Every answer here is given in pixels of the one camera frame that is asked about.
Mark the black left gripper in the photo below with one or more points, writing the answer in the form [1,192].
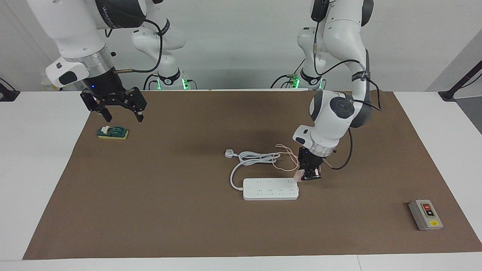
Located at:
[310,158]

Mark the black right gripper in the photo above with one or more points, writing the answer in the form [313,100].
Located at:
[105,88]

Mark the pink charger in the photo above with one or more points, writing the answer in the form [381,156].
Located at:
[298,176]

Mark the white power strip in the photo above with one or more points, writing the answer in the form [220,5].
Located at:
[271,190]

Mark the green circuit board module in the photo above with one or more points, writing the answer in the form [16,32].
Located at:
[118,132]

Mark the white socket box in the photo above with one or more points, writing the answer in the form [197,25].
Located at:
[51,88]

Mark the black clamp stand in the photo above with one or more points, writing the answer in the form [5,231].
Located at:
[9,94]
[457,84]

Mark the brown table mat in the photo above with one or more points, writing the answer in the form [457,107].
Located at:
[188,226]

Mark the grey on-off switch box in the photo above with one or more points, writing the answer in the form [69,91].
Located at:
[423,218]

